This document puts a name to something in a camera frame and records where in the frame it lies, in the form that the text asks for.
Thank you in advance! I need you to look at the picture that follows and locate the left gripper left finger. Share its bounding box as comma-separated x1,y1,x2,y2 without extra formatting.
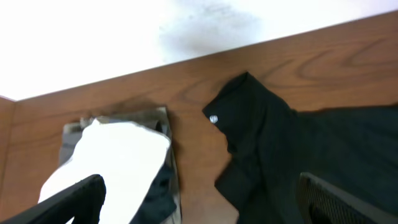
2,174,106,224

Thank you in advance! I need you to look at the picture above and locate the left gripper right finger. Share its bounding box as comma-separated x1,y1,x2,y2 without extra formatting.
295,172,397,224

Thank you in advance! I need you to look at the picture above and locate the black t-shirt with logo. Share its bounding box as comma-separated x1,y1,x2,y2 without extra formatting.
203,73,397,223

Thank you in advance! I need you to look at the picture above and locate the white folded garment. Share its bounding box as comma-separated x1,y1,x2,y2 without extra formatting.
39,119,171,224

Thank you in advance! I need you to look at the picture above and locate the black folded garment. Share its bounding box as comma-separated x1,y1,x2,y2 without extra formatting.
130,164,177,224

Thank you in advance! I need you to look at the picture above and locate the olive folded garment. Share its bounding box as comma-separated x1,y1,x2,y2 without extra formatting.
58,107,182,224

